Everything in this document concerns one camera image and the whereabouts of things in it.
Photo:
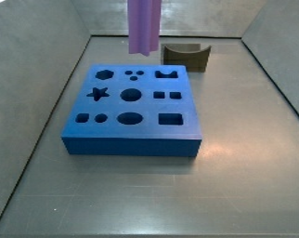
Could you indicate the purple star prism peg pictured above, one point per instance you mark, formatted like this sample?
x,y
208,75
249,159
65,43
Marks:
x,y
144,16

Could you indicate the blue shape sorter block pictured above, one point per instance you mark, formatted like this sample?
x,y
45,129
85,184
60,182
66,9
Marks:
x,y
133,110

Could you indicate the brown curved notch block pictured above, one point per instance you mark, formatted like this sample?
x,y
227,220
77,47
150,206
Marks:
x,y
185,54

